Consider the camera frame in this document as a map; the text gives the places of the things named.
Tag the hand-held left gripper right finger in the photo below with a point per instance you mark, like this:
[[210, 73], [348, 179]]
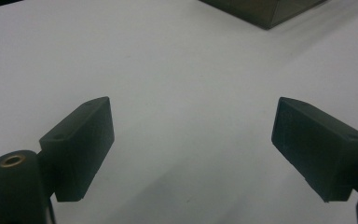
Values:
[[317, 149]]

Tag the white paper sheet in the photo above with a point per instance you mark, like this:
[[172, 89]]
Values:
[[180, 77]]

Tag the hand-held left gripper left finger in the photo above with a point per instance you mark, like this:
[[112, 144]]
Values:
[[80, 146]]

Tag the smoky transparent drawer box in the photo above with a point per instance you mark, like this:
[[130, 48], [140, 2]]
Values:
[[261, 11]]

